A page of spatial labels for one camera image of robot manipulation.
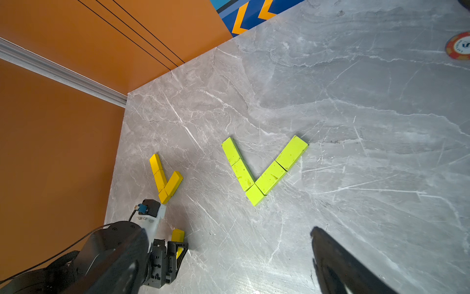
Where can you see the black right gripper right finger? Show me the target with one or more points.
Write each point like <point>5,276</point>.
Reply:
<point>339,272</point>

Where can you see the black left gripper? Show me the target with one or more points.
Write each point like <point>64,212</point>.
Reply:
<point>164,262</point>

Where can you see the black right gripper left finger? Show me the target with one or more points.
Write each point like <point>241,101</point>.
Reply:
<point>112,261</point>

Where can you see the yellow long block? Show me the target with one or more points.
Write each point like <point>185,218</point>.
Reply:
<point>173,183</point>
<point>160,180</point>
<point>155,163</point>
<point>178,236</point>

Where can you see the small yellow cube block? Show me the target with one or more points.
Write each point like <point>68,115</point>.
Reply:
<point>164,197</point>

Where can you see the lime green long block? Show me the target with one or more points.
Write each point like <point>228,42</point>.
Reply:
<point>231,151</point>
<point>291,153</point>
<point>270,177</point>
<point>243,174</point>

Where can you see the small lime green cube block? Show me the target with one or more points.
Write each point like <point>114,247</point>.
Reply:
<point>255,195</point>

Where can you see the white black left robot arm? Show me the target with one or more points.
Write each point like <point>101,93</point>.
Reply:
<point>58,275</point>

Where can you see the red poker chip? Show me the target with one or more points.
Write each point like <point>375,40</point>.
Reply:
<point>458,47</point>

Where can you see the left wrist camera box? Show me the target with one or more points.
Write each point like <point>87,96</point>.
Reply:
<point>148,215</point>

